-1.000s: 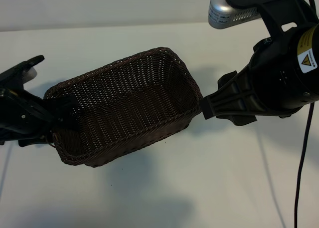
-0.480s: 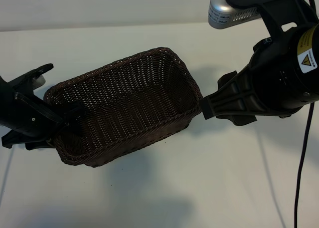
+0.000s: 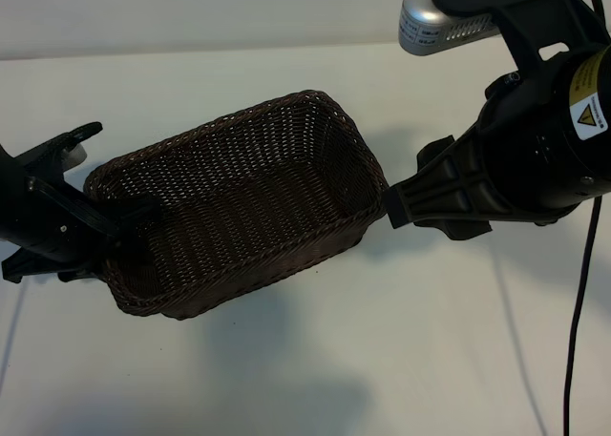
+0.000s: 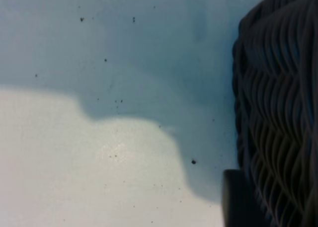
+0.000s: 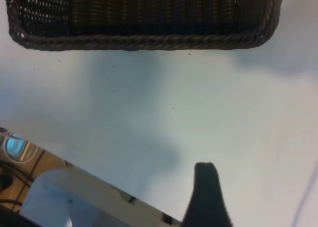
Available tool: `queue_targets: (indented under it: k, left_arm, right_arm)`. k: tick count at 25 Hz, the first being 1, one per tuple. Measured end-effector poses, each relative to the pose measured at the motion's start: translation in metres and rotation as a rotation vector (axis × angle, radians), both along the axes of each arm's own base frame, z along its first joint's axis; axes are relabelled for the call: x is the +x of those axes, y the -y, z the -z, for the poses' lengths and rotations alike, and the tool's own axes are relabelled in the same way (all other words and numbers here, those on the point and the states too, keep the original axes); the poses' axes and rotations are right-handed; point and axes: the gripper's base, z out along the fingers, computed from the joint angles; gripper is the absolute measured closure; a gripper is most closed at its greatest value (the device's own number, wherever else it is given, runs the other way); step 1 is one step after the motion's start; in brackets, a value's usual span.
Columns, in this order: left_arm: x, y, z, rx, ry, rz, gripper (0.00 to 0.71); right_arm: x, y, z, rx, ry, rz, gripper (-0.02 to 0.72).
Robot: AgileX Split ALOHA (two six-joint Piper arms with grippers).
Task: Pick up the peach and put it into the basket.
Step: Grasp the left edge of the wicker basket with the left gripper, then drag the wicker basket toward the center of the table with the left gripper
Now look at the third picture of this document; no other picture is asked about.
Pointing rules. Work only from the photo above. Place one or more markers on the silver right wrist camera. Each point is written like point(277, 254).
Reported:
point(429, 21)

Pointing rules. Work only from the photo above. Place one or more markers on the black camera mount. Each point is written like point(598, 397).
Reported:
point(12, 164)
point(525, 26)

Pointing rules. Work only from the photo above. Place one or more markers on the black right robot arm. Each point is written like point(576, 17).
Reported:
point(596, 159)

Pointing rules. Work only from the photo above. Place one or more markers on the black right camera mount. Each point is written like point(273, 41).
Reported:
point(525, 26)

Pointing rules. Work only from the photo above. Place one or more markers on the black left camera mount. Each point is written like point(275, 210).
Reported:
point(12, 164)

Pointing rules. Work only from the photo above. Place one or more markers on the dark brown wicker basket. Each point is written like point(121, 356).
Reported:
point(248, 193)

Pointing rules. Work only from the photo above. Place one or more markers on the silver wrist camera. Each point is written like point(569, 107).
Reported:
point(429, 21)
point(76, 157)

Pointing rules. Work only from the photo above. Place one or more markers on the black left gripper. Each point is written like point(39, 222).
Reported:
point(43, 226)

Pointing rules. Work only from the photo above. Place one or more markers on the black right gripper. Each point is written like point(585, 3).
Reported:
point(525, 159)

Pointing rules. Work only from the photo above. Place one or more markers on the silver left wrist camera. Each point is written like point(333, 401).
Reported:
point(76, 157)

